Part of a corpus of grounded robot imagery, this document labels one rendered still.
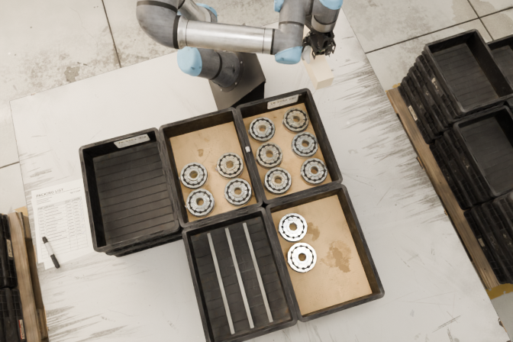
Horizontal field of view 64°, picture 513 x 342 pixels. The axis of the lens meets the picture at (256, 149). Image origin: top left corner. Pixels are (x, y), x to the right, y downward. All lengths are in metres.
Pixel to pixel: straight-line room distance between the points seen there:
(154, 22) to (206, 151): 0.60
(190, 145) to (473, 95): 1.45
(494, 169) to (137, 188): 1.72
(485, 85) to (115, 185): 1.84
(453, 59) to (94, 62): 2.17
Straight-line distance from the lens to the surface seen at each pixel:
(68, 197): 1.87
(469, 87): 2.38
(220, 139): 1.65
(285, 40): 1.20
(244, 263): 1.54
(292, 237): 1.53
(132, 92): 1.96
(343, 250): 1.57
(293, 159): 1.62
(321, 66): 1.49
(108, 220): 1.65
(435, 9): 3.25
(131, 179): 1.67
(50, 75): 3.03
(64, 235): 1.84
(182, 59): 1.64
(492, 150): 2.42
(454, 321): 1.82
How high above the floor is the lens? 2.36
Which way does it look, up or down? 70 degrees down
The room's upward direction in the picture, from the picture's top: straight up
